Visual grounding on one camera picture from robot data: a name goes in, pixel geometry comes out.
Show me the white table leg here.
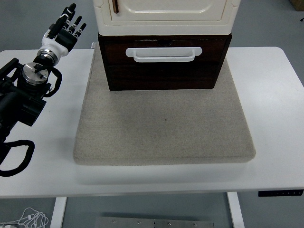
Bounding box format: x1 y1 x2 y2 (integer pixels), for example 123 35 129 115
227 191 245 228
49 196 68 228

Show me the cream plastic cabinet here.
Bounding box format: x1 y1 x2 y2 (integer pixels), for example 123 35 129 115
93 0 242 36

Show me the beige fabric mat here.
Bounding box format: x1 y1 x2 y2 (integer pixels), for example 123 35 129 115
72 47 257 166

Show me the black table control panel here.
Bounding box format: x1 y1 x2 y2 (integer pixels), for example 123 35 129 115
258 189 304 197

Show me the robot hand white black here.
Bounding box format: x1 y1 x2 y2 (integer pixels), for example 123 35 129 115
41 2 87 57

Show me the white drawer handle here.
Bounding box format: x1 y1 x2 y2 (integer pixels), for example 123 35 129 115
125 47 203 64

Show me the cardboard box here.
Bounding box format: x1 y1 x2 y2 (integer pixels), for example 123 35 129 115
288 0 304 11

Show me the white cable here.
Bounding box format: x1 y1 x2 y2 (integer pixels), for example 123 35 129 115
18 207 49 228

